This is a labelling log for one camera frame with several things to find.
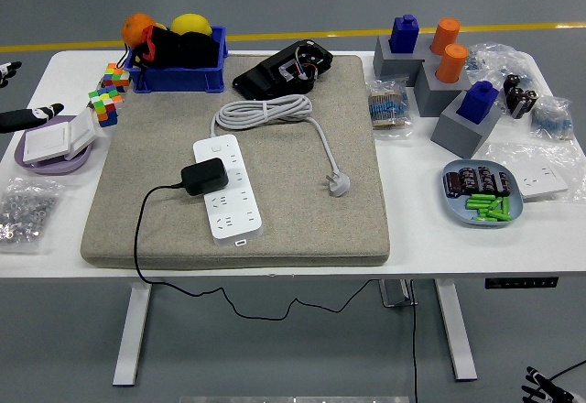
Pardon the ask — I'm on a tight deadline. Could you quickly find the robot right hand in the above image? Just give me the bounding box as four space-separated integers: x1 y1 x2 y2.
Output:
521 365 578 403

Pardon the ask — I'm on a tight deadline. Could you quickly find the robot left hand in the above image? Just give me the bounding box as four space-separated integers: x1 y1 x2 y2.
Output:
0 60 65 135

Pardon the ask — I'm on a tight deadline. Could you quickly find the black plug adapter with cord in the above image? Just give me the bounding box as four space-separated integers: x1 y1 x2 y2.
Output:
132 157 381 321

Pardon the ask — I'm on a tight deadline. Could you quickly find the white power strip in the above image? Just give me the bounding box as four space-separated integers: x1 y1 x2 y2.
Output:
192 134 265 247

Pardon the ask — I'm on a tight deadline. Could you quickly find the purple plate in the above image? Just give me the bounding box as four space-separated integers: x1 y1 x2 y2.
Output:
13 114 96 176

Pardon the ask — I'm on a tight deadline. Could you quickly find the large multicoloured puzzle cube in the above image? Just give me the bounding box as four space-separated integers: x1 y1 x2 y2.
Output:
88 85 125 128

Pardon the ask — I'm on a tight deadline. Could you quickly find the plastic bag of metal nuts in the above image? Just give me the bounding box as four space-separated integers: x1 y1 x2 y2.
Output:
0 176 65 256

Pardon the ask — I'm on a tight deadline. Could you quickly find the small multicoloured puzzle cube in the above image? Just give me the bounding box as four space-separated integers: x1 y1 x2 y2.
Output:
101 62 132 94

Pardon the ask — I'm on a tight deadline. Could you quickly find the white table leg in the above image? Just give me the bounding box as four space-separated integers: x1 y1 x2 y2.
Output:
434 278 478 381
112 282 153 387

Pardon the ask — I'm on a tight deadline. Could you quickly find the black table control panel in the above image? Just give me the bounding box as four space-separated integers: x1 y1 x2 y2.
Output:
484 277 559 290

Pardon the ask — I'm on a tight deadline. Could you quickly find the orange fruit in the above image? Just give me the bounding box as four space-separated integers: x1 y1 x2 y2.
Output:
121 12 157 49

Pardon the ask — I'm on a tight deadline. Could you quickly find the blue plastic bin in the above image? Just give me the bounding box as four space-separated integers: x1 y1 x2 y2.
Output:
122 26 229 94

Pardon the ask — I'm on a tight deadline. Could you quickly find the black pouch with red trim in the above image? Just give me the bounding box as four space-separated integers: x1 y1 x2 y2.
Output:
116 25 221 70

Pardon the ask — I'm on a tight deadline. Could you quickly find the yellow lemon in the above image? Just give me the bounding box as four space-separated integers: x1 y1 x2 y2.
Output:
169 12 213 37

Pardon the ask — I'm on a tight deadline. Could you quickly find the blue-grey plate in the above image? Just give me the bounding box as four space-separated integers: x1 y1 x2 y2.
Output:
440 158 525 229

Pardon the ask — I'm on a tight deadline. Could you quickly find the black open electronic device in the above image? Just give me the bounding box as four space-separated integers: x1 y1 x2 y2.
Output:
232 38 334 101

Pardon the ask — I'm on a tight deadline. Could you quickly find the clear plastic bag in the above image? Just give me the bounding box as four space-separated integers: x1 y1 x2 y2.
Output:
484 140 586 205

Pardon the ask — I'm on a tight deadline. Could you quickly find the grey peg block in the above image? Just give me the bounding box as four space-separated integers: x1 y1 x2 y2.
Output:
413 61 472 118
429 93 504 160
373 34 429 87
423 34 468 72

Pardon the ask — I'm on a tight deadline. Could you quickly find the plastic bag of resistors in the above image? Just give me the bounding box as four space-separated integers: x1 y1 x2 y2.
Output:
464 41 535 86
529 94 574 142
368 76 416 142

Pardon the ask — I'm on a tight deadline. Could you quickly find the grey-brown mat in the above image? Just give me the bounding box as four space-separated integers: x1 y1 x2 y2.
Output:
80 54 391 270

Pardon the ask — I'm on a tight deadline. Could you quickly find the blue square peg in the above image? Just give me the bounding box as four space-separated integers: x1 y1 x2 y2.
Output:
457 80 500 125
388 13 420 54

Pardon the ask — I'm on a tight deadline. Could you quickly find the orange cylinder peg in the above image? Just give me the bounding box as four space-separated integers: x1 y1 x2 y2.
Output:
434 42 470 84
429 16 461 56

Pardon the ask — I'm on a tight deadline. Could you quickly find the flat white wall switch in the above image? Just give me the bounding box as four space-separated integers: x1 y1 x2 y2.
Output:
22 121 74 165

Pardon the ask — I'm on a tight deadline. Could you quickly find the tilted white wall switch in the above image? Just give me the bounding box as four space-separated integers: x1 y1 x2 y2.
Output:
63 108 100 161

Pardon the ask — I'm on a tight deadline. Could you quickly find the black hanging cable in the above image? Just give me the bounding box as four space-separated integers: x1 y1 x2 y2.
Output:
408 278 420 403

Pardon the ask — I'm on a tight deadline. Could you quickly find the metal bracket under table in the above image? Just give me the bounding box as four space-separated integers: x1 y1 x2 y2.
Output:
378 278 418 308

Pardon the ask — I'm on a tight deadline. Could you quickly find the white wall socket panel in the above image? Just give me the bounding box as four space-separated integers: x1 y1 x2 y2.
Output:
515 163 570 202

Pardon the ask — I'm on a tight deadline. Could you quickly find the grey power strip cable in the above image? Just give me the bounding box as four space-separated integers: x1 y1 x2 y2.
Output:
209 93 353 198

